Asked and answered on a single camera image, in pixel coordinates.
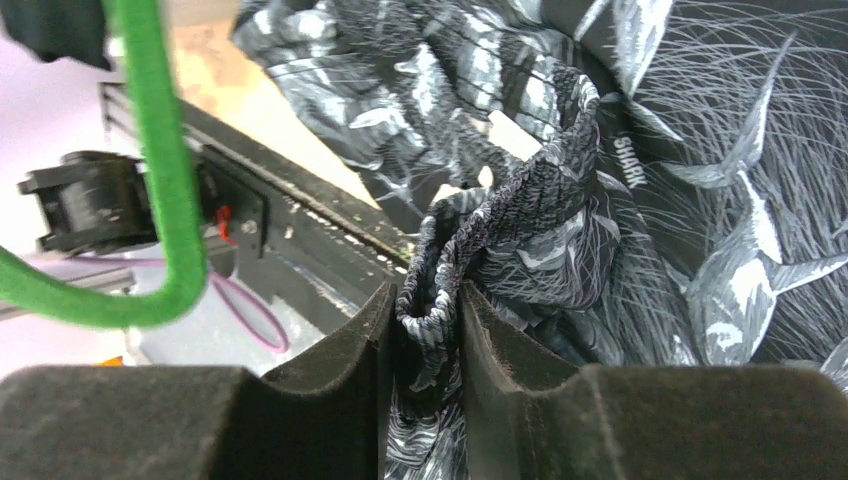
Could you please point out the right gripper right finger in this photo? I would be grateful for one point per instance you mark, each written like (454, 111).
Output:
(532, 415)

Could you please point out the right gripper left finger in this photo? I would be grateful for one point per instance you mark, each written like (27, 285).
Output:
(321, 415)

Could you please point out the green hanger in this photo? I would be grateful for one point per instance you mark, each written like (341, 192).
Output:
(171, 186)

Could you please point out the black patterned shorts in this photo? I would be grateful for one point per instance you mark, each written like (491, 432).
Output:
(626, 182)

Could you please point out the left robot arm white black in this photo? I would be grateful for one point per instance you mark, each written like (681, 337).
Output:
(56, 29)

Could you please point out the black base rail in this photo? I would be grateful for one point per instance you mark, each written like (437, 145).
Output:
(285, 232)

